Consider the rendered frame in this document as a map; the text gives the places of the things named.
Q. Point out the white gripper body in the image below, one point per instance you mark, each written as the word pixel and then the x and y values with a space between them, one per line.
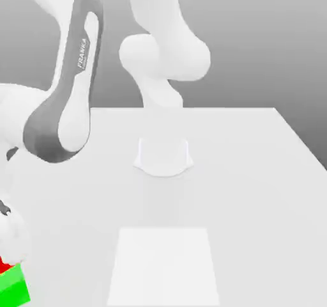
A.
pixel 12 238

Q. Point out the small red cube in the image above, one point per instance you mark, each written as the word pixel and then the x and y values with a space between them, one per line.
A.
pixel 3 267

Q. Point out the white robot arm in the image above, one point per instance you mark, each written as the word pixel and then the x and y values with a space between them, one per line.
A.
pixel 76 56

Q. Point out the small green cube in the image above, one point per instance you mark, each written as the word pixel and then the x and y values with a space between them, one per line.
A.
pixel 14 286

